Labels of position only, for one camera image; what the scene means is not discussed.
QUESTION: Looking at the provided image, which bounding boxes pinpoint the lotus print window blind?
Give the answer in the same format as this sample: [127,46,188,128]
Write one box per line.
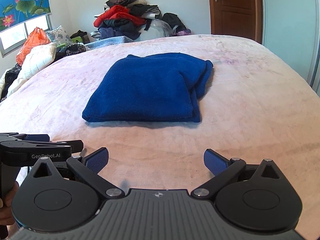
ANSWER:
[0,0,52,32]

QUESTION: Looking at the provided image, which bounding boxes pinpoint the floral pillow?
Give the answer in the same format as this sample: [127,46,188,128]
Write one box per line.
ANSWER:
[46,25,73,46]

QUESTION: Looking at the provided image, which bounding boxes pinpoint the light blue blanket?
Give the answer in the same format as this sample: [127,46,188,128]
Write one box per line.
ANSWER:
[84,36,136,52]

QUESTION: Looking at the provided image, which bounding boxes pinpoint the person's left hand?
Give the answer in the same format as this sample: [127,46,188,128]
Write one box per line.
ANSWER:
[0,181,20,227]

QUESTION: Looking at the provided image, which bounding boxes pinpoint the dark patterned scarf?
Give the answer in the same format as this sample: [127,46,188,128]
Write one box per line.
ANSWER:
[59,42,87,57]

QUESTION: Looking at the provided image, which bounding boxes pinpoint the brown wooden door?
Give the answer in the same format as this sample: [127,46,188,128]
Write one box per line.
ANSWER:
[207,0,263,44]

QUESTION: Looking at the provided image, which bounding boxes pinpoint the dark handbag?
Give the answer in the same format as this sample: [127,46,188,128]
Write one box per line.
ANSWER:
[70,30,89,43]

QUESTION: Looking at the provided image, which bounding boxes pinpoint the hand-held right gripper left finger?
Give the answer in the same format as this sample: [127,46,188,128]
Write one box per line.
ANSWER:
[25,147,125,201]

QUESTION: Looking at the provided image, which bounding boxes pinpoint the black bag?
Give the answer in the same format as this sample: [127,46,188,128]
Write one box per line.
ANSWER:
[162,12,187,32]

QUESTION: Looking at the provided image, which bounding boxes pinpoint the pile of clothes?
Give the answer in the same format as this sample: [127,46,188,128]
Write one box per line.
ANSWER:
[94,0,163,41]

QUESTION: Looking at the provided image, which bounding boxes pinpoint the dark patterned cloth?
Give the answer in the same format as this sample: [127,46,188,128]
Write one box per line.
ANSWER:
[0,64,22,101]

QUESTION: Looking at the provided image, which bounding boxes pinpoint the orange plastic bag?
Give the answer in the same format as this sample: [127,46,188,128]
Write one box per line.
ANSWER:
[16,27,52,66]

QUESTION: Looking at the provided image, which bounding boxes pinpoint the blue knit sweater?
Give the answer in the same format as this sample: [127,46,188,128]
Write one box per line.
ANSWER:
[82,52,214,123]

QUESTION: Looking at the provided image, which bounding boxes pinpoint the clear plastic bag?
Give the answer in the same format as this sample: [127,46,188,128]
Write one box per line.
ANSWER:
[150,19,177,38]

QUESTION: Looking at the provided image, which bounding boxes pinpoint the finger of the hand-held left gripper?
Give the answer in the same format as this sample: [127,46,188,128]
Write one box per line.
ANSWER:
[50,140,84,154]
[18,134,51,143]

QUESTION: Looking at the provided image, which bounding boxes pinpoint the white quilt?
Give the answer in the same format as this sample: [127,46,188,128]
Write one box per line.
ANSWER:
[7,42,58,97]

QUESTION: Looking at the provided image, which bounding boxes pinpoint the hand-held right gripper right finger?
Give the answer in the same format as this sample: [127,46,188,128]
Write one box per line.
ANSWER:
[191,149,285,201]

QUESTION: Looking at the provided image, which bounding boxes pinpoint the window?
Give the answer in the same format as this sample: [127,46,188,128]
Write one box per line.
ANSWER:
[0,14,53,58]

